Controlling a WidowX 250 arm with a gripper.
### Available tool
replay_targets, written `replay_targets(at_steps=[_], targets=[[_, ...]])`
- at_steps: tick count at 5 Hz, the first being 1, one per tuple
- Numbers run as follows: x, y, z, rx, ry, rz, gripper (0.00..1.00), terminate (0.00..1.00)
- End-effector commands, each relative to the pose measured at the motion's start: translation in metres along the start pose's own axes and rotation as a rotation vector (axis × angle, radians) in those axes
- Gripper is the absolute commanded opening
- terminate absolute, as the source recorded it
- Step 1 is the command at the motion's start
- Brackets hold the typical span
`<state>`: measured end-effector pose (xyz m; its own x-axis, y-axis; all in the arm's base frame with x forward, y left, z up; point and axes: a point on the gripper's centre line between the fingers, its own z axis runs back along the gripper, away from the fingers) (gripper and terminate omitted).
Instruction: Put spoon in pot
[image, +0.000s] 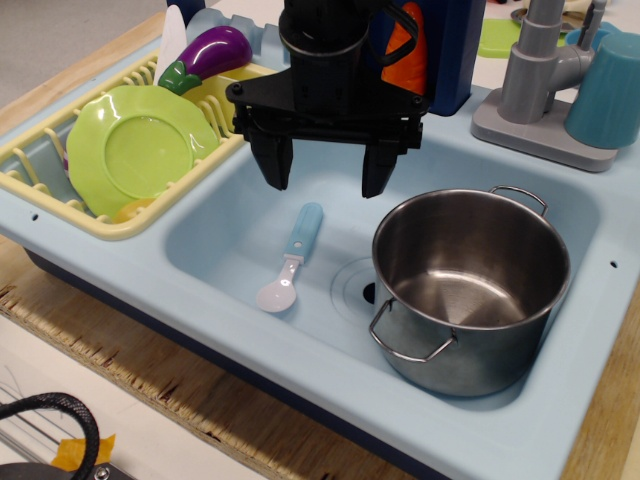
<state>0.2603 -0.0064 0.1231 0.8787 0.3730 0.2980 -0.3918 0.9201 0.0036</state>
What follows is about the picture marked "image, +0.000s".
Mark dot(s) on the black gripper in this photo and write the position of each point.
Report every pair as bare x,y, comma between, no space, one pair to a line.
330,98

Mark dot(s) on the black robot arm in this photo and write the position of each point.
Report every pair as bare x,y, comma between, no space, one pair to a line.
333,27

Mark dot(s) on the stainless steel pot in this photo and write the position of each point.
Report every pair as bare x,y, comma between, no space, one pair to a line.
465,283

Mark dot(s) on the light blue toy sink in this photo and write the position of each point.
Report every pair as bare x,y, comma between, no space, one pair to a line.
198,268

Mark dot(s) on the purple toy eggplant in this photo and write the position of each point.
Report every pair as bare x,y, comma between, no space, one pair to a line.
217,50

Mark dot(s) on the dark blue box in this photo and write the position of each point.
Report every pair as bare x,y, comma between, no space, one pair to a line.
452,32

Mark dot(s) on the white plastic plate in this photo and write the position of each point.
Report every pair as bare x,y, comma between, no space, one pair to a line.
173,40

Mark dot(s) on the green plastic plate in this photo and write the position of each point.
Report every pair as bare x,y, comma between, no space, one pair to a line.
131,143

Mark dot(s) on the grey toy faucet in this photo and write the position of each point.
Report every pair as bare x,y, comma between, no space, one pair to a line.
524,115

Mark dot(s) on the green cutting board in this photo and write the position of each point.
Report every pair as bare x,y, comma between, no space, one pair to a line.
497,38

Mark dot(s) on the teal plastic cup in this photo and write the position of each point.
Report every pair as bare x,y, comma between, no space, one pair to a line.
605,113

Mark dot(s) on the yellow dish rack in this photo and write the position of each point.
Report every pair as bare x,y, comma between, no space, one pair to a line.
32,155

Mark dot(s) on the yellow tape piece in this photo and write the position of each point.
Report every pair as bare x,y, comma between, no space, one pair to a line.
70,453

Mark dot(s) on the blue handled white spoon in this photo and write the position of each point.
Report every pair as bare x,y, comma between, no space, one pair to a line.
280,294

